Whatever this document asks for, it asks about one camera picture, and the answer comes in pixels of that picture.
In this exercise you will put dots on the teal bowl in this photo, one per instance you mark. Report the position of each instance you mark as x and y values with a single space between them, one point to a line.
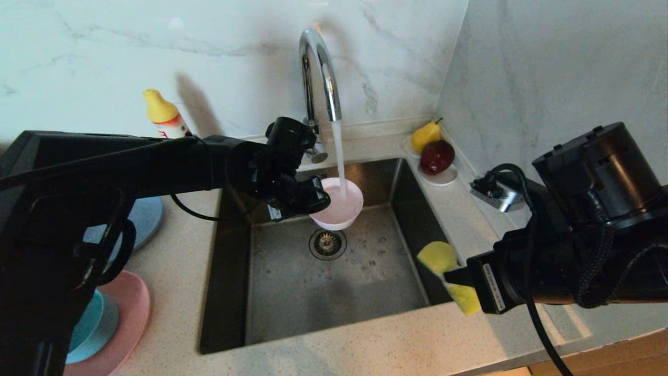
96 324

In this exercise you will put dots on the pink plate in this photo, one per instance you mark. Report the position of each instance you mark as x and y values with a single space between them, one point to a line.
133 313

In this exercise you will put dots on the yellow green sponge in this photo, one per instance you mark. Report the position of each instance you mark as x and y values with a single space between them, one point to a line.
438 256

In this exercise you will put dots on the small white dish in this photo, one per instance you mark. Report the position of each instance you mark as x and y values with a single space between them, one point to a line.
442 180

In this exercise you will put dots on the blue grey plate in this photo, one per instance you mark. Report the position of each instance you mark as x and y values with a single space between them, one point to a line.
148 216

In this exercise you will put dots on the chrome gooseneck faucet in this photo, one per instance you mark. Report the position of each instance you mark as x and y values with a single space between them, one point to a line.
315 57

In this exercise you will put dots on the orange dish soap bottle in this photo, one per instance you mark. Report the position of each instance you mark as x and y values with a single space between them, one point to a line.
162 112

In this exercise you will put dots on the stainless steel sink basin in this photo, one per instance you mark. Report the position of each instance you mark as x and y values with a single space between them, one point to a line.
292 303

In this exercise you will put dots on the yellow pear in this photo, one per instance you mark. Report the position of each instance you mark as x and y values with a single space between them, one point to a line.
424 136

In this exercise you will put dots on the dark red apple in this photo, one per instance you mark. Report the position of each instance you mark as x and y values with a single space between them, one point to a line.
437 157

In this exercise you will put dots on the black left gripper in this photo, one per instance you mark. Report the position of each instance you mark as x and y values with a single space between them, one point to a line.
276 183

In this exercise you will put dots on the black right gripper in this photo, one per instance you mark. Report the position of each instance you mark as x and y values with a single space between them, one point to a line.
516 277

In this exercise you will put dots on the pale pink bowl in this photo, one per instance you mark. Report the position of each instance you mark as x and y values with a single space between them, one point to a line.
342 211

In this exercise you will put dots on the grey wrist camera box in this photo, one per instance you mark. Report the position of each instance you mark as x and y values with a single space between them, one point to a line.
498 190

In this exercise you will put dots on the round metal drain strainer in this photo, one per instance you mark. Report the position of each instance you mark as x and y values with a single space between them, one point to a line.
327 244

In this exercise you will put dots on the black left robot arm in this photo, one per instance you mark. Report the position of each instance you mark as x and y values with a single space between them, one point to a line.
104 172

